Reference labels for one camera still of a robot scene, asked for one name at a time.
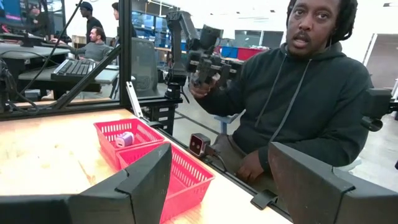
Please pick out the black computer keyboard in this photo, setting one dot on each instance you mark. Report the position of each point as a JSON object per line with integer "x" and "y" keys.
{"x": 74, "y": 68}

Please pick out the purple plug charger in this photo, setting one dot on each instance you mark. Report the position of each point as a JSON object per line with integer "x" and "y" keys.
{"x": 124, "y": 139}

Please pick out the computer monitor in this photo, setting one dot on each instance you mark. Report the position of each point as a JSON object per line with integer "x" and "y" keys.
{"x": 11, "y": 11}

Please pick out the grey rounded desk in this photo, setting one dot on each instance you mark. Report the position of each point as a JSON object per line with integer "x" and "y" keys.
{"x": 31, "y": 49}

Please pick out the red storage bin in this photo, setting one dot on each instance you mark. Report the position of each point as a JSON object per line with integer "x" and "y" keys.
{"x": 248, "y": 53}

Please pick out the black table clamp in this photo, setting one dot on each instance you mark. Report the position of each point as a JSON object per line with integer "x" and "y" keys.
{"x": 264, "y": 199}

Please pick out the grey mesh office chair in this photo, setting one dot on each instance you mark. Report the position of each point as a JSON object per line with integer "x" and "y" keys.
{"x": 144, "y": 65}

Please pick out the blue storage shelving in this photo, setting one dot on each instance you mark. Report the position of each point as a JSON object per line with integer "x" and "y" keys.
{"x": 146, "y": 23}

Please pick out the person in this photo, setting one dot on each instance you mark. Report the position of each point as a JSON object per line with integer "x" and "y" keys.
{"x": 96, "y": 46}
{"x": 37, "y": 21}
{"x": 115, "y": 7}
{"x": 91, "y": 21}
{"x": 311, "y": 109}

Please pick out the blue storage bin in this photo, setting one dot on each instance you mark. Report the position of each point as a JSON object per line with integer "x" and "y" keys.
{"x": 229, "y": 52}

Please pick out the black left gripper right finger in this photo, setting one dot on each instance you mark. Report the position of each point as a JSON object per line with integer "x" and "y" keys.
{"x": 311, "y": 196}

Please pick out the red slotted plastic basket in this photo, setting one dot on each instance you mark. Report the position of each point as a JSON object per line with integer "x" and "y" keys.
{"x": 146, "y": 132}
{"x": 189, "y": 180}

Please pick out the silver metal bracket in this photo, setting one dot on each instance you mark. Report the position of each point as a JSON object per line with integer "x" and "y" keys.
{"x": 134, "y": 99}

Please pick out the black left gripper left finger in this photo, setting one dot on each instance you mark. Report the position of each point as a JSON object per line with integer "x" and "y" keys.
{"x": 136, "y": 199}

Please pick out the small black table camera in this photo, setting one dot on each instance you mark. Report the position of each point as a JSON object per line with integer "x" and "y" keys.
{"x": 199, "y": 144}

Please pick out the black leader arm base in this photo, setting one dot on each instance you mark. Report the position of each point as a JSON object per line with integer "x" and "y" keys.
{"x": 161, "y": 115}

